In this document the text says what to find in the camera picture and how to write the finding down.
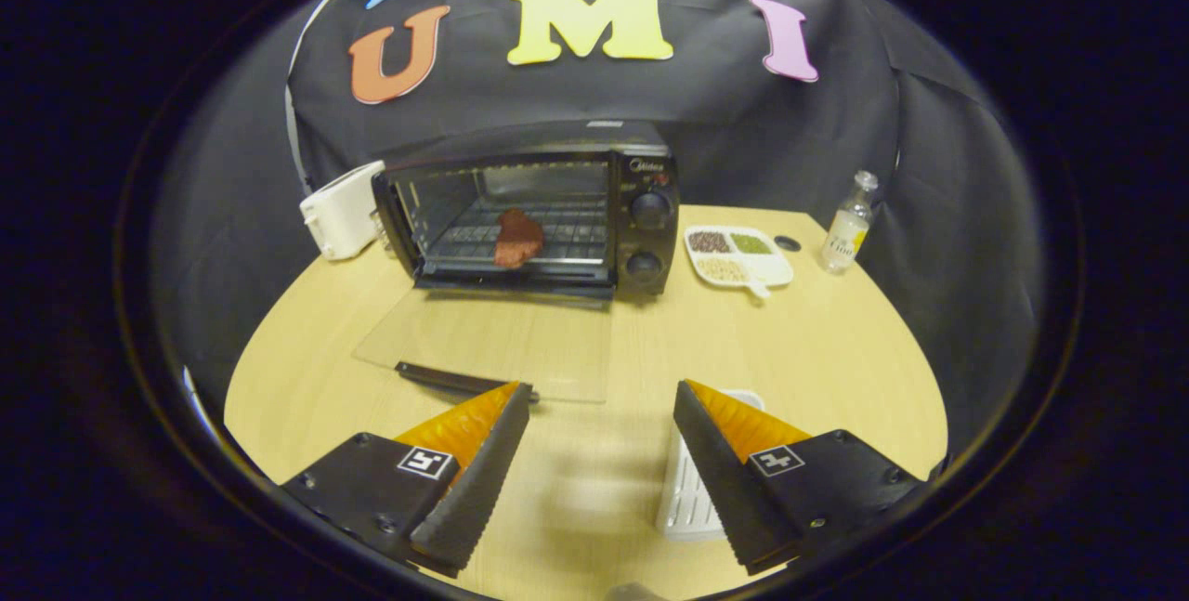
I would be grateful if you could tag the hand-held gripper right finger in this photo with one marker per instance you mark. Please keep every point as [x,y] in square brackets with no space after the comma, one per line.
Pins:
[729,489]

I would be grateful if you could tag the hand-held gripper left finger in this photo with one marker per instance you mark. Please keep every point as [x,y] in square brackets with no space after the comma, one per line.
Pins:
[478,489]

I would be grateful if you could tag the brown meat piece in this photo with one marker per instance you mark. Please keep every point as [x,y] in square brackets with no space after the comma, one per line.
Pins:
[517,239]

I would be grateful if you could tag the black toaster oven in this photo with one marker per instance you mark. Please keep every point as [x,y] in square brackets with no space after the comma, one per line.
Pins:
[650,239]

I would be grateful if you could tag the white pop-up toaster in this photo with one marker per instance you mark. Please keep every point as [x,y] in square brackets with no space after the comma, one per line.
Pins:
[344,211]

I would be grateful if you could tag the white rectangular tray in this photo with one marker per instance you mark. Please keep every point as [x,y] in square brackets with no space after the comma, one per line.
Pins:
[687,499]

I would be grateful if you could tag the white divided plate with beans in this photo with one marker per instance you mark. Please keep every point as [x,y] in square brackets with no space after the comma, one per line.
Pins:
[766,268]

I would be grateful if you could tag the black table grommet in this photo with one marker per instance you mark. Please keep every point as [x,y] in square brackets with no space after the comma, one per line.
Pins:
[787,243]

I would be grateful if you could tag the clear glass bottle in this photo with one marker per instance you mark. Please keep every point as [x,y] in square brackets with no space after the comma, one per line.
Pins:
[845,239]

